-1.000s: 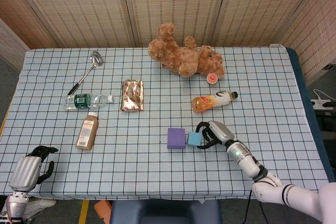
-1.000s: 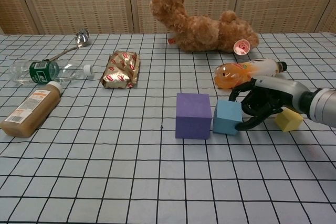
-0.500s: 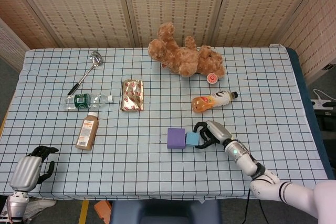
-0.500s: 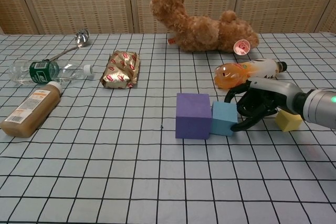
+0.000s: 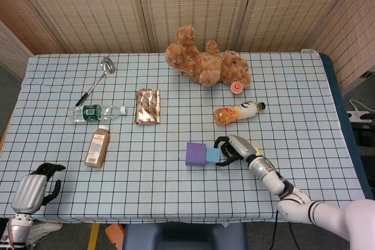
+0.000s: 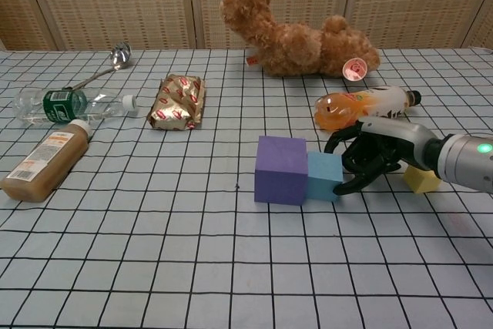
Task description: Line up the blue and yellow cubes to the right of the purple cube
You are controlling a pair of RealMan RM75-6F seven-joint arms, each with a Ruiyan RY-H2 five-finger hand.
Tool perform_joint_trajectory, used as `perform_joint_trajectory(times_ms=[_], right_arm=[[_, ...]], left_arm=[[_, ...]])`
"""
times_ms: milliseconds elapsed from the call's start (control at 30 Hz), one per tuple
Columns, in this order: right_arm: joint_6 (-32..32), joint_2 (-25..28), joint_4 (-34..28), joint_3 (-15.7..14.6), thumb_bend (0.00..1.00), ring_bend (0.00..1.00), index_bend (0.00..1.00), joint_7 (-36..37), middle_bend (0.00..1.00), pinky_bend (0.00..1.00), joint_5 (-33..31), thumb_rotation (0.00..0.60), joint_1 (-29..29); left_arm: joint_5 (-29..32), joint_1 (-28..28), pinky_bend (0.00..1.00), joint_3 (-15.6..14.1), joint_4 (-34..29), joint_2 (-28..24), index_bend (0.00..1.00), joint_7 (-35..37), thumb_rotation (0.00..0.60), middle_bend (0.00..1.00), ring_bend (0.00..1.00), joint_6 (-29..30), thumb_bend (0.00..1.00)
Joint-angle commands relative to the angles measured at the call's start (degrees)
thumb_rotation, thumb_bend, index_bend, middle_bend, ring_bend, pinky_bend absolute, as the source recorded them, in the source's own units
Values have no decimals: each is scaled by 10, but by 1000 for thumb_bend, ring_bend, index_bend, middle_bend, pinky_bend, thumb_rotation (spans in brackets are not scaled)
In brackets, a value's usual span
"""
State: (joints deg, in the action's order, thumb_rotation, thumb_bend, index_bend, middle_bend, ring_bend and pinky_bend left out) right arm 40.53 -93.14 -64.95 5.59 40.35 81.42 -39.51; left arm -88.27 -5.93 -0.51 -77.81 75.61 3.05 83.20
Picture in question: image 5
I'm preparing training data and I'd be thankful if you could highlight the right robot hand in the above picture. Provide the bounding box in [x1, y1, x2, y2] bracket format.
[213, 134, 261, 167]

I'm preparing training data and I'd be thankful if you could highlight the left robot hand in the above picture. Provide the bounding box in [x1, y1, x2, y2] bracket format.
[11, 162, 67, 214]

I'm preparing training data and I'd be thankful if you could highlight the light blue foam cube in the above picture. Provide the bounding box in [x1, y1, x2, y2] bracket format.
[205, 147, 223, 165]

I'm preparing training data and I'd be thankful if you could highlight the purple foam cube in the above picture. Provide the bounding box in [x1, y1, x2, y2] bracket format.
[185, 142, 207, 167]

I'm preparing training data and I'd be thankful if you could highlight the orange juice bottle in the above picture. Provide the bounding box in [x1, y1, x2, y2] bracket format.
[213, 101, 266, 127]

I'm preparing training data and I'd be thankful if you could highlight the brown liquid bottle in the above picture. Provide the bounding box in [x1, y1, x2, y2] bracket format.
[84, 125, 111, 170]

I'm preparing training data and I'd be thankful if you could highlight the brown teddy bear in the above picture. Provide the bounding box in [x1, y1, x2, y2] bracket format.
[165, 25, 253, 95]

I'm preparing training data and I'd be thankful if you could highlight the orange object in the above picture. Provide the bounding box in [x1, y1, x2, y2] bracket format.
[105, 223, 125, 250]

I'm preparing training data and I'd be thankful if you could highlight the clear water bottle green label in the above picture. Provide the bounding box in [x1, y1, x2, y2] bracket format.
[70, 104, 128, 124]

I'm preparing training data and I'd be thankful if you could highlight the gold foil snack packet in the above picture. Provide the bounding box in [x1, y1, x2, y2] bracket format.
[134, 88, 162, 126]

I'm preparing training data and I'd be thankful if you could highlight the light blue checkered tablecloth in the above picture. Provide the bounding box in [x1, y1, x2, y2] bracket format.
[0, 51, 370, 224]

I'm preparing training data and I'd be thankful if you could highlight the dark blue chair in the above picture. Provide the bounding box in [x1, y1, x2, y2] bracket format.
[122, 222, 249, 250]

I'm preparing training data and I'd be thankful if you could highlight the white power strip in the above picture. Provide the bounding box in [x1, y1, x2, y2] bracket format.
[347, 110, 375, 122]

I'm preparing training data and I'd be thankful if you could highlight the black box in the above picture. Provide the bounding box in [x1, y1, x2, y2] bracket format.
[350, 121, 375, 148]

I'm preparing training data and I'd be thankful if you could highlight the woven folding screen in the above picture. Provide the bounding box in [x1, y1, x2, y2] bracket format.
[0, 0, 375, 93]

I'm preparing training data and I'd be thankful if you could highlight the black cable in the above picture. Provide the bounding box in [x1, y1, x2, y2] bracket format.
[271, 210, 294, 250]

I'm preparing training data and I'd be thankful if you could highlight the white cable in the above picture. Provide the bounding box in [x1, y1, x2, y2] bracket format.
[350, 99, 369, 113]

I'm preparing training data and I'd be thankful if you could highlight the metal ladle black handle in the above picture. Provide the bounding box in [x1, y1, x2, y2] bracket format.
[74, 57, 115, 107]

